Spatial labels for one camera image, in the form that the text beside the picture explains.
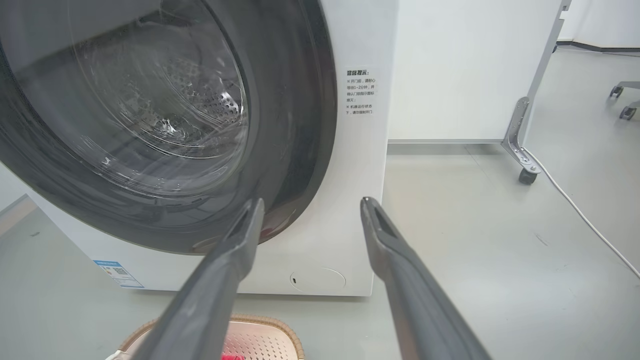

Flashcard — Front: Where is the grey rolling chair base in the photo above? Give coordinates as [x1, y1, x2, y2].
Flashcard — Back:
[608, 80, 640, 121]

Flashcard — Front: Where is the white front-load washing machine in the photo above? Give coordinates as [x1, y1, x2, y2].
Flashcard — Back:
[0, 0, 400, 297]

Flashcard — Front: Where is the blue energy label sticker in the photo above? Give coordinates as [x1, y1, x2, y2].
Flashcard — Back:
[93, 259, 145, 290]

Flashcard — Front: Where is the metal partition foot with caster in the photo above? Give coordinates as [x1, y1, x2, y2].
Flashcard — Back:
[501, 96, 542, 186]

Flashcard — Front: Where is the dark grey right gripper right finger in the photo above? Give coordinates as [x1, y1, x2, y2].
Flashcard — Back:
[360, 196, 492, 360]

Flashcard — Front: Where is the pink laundry basket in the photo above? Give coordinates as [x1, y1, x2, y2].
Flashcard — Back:
[106, 314, 306, 360]

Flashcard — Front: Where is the white power cable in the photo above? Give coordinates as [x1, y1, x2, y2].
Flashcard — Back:
[525, 149, 640, 280]

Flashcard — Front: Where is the white partition panel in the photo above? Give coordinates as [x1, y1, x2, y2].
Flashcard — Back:
[387, 0, 573, 147]

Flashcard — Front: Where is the white warning sticker black text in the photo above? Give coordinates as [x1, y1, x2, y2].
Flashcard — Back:
[344, 67, 379, 118]

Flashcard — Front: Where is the dark round washing machine door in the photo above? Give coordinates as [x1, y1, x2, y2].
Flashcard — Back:
[0, 0, 339, 256]

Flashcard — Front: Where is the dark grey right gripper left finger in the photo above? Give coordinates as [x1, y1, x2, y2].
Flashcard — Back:
[131, 198, 265, 360]

